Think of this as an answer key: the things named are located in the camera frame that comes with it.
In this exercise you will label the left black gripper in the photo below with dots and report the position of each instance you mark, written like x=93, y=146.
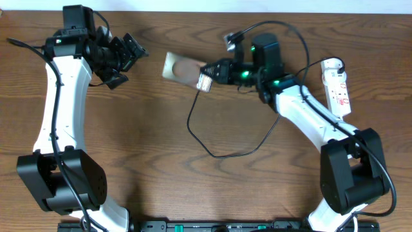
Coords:
x=128, y=58

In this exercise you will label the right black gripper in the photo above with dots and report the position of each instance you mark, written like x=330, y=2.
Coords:
x=225, y=65

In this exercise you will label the Galaxy smartphone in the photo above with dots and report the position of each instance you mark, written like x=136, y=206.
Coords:
x=186, y=71

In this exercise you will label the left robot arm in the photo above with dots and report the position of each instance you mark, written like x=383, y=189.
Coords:
x=60, y=175

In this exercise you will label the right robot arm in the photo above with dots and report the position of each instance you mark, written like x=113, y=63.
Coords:
x=353, y=170

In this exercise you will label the white USB charger plug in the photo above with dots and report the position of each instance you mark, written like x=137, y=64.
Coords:
x=331, y=77

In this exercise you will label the white power strip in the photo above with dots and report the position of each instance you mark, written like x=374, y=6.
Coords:
x=337, y=96

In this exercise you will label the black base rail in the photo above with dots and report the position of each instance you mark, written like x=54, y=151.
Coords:
x=279, y=225

